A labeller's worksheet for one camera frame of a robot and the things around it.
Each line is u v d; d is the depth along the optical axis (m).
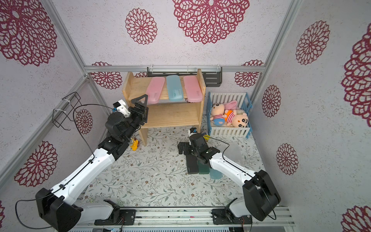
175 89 0.72
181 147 0.75
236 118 1.00
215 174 0.89
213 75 0.96
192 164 0.89
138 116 0.60
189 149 0.74
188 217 0.75
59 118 0.73
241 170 0.47
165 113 0.95
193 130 0.76
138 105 0.58
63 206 0.38
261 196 0.42
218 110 1.04
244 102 1.13
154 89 0.73
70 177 0.43
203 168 0.90
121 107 0.63
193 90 0.72
